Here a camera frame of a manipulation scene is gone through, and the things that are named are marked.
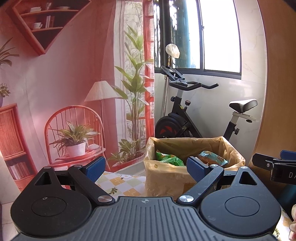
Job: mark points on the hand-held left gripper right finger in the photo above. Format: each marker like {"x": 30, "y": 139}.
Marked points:
{"x": 196, "y": 168}

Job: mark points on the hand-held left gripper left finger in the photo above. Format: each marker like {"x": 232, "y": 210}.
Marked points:
{"x": 96, "y": 169}

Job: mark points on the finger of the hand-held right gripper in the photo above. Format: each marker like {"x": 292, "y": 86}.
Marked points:
{"x": 288, "y": 155}
{"x": 284, "y": 173}

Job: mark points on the blue panda cake packet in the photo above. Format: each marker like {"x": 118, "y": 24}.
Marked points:
{"x": 211, "y": 158}

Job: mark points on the bright green snack packet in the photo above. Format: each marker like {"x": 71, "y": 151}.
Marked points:
{"x": 171, "y": 160}

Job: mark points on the cardboard box with plastic liner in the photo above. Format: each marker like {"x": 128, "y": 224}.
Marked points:
{"x": 166, "y": 178}

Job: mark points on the person's right hand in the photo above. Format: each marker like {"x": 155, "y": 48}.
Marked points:
{"x": 294, "y": 228}

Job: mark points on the dark teal object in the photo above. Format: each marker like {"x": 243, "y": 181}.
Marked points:
{"x": 286, "y": 199}

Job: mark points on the checked floral tablecloth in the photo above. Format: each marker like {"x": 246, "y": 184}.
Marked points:
{"x": 124, "y": 185}

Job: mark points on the black exercise bike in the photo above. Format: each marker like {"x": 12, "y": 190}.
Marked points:
{"x": 182, "y": 125}

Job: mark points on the brown wooden panel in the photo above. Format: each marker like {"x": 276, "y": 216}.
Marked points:
{"x": 279, "y": 81}

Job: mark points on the printed pink room backdrop cloth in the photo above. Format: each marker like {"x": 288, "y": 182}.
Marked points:
{"x": 76, "y": 69}

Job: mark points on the metal stand with white cover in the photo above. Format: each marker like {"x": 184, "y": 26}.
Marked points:
{"x": 173, "y": 51}

